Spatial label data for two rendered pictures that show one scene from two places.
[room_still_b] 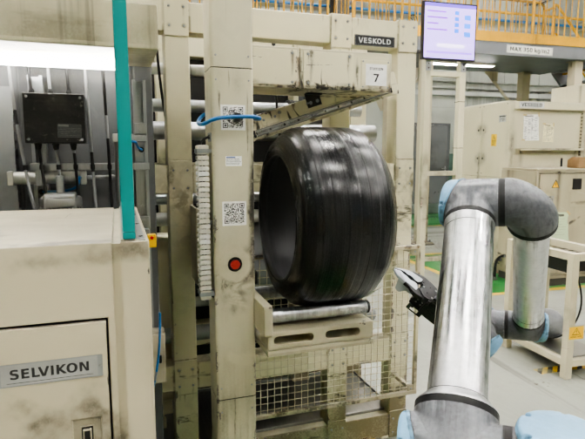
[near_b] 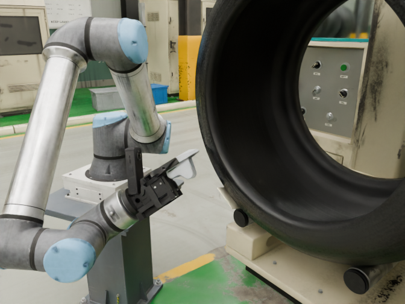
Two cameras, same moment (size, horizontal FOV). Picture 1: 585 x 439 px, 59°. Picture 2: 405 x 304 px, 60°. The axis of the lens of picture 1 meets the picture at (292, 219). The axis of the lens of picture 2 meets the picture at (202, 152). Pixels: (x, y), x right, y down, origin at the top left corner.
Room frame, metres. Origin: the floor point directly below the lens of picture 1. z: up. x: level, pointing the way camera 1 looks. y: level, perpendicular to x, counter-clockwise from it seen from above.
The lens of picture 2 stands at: (2.29, -0.58, 1.31)
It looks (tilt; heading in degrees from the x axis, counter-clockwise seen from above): 19 degrees down; 159
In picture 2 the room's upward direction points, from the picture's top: straight up
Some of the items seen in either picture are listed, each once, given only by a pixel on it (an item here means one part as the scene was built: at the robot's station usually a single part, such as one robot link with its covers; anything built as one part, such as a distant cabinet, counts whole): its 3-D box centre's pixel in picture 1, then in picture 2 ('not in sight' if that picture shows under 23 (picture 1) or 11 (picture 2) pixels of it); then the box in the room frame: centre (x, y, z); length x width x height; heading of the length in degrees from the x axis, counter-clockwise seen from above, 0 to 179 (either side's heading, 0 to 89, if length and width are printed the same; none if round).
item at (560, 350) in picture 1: (555, 302); not in sight; (3.38, -1.79, 0.40); 0.60 x 0.35 x 0.80; 16
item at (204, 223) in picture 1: (205, 222); not in sight; (1.57, 0.27, 1.19); 0.05 x 0.04 x 0.48; 19
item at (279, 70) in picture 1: (307, 74); not in sight; (2.05, -0.06, 1.71); 0.61 x 0.25 x 0.15; 109
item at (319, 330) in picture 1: (317, 330); (285, 218); (1.60, -0.08, 0.84); 0.36 x 0.09 x 0.06; 109
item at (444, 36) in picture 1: (448, 31); not in sight; (5.29, -1.55, 2.60); 0.60 x 0.05 x 0.55; 106
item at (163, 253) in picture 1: (164, 320); not in sight; (2.38, 0.61, 0.61); 0.33 x 0.06 x 0.86; 19
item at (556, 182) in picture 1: (550, 224); not in sight; (5.63, -2.86, 0.62); 0.91 x 0.58 x 1.25; 106
